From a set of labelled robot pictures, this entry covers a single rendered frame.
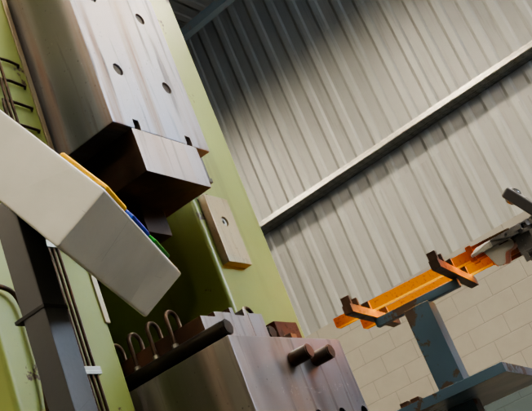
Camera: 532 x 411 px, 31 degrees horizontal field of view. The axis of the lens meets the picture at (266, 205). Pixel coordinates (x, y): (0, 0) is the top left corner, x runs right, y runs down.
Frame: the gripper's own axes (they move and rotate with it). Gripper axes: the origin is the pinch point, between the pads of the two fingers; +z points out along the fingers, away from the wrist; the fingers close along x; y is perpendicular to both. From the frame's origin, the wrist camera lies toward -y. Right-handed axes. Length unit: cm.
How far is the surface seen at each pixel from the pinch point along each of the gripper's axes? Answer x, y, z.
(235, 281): -24, -17, 45
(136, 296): -102, -8, 24
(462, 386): -26.1, 23.4, 10.5
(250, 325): -53, -4, 33
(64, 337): -114, -6, 28
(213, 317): -63, -7, 34
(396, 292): -3.2, -0.3, 19.9
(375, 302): -3.4, -0.5, 25.1
